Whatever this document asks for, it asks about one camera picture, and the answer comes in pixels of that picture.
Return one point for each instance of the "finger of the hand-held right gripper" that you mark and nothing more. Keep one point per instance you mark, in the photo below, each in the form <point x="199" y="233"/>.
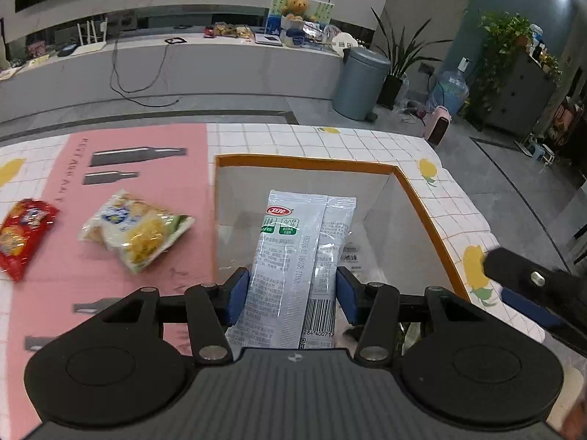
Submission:
<point x="523" y="305"/>

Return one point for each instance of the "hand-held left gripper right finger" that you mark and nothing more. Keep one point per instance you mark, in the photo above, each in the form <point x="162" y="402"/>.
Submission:
<point x="346" y="295"/>

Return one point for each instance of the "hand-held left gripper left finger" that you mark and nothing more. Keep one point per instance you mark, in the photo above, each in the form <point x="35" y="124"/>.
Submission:
<point x="238" y="295"/>

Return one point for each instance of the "clear packet of white balls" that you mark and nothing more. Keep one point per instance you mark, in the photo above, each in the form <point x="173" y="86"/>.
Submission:
<point x="360" y="256"/>

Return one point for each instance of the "white grey snack packet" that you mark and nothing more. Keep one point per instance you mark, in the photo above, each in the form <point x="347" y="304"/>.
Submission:
<point x="284" y="261"/>

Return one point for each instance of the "orange box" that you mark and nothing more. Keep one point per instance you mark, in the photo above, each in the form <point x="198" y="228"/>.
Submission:
<point x="238" y="201"/>

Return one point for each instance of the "pile of snacks on counter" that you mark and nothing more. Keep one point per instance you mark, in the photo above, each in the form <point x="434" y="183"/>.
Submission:
<point x="229" y="31"/>

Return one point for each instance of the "pink mat with bottle print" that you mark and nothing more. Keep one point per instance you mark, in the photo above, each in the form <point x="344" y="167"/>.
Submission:
<point x="183" y="192"/>

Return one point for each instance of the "pale green bread bag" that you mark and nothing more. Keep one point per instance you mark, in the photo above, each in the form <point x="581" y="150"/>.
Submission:
<point x="137" y="233"/>

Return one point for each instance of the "white stool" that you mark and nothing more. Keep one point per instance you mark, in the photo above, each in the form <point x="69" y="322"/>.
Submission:
<point x="543" y="151"/>

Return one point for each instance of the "pink heater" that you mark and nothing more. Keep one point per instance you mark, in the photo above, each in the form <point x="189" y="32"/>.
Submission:
<point x="438" y="126"/>

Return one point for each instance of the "grey cabinet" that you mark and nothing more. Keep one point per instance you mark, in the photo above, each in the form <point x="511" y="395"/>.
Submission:
<point x="518" y="96"/>

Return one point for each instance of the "grey trash bin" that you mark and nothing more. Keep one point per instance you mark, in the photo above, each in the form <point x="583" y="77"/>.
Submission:
<point x="360" y="82"/>

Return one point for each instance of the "red snack packet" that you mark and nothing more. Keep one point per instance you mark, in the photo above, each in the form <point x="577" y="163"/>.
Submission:
<point x="23" y="238"/>

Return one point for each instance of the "blue water bottle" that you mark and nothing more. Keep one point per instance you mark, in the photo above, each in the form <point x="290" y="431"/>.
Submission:
<point x="449" y="91"/>

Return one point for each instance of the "long grey counter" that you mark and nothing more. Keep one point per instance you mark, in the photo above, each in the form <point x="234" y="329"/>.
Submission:
<point x="229" y="68"/>

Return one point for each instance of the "potted plant with long leaves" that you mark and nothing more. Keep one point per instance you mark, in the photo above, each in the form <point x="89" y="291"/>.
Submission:
<point x="403" y="55"/>

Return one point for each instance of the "white round object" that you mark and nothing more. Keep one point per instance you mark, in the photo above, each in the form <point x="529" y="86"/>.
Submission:
<point x="345" y="42"/>

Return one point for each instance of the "bushy green plant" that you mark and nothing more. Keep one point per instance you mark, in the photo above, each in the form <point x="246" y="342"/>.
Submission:
<point x="500" y="36"/>

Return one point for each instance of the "teddy bear picture box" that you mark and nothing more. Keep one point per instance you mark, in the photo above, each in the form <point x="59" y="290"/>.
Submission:
<point x="298" y="13"/>

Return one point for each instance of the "white router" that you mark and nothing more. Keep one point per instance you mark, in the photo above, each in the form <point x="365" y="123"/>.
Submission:
<point x="91" y="41"/>

